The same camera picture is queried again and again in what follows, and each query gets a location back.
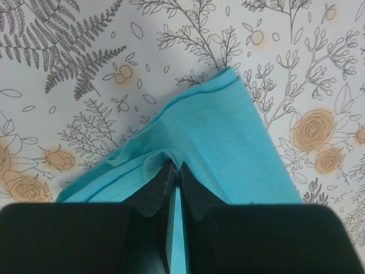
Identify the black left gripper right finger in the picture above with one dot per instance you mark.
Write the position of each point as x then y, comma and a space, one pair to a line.
274, 238

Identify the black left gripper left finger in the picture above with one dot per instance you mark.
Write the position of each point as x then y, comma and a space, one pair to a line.
124, 237

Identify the teal t shirt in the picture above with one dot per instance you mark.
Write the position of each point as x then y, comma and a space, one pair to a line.
216, 130

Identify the floral patterned table mat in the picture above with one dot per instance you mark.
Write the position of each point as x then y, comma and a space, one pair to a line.
79, 78

